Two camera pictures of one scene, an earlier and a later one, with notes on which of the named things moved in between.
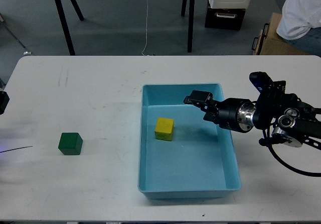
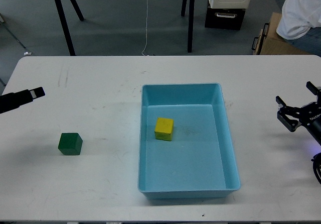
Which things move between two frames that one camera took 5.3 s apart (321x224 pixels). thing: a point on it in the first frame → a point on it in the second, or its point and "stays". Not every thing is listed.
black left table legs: (61, 15) stays
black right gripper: (237, 114) → (309, 115)
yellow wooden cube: (163, 129) stays
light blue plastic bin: (181, 155) stays
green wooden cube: (70, 143) stays
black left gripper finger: (4, 99) → (13, 100)
